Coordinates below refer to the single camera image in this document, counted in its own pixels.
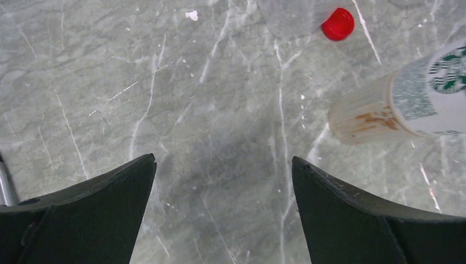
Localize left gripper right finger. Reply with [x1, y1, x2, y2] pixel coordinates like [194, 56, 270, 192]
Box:
[292, 157, 465, 263]

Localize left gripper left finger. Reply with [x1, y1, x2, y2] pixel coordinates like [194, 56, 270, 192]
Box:
[1, 153, 157, 263]

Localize brown bottle green cap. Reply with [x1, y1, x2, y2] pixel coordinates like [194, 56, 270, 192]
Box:
[328, 39, 465, 144]

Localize red bottle cap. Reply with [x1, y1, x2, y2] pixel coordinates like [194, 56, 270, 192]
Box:
[321, 8, 355, 41]

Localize clear unlabeled plastic bottle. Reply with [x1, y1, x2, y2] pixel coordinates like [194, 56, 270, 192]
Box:
[257, 0, 345, 39]

